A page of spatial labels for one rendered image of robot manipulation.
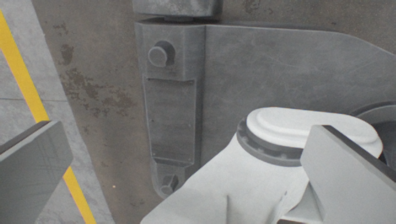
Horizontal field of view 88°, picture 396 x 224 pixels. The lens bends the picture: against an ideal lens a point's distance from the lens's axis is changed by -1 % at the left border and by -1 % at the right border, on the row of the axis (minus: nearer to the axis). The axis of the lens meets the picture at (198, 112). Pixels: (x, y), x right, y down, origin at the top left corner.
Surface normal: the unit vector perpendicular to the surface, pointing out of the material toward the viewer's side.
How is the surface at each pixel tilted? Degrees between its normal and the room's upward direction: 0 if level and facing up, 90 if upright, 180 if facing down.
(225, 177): 90
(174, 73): 0
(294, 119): 90
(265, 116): 90
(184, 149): 0
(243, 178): 90
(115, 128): 0
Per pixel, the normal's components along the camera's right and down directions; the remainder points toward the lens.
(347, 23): -0.18, 0.48
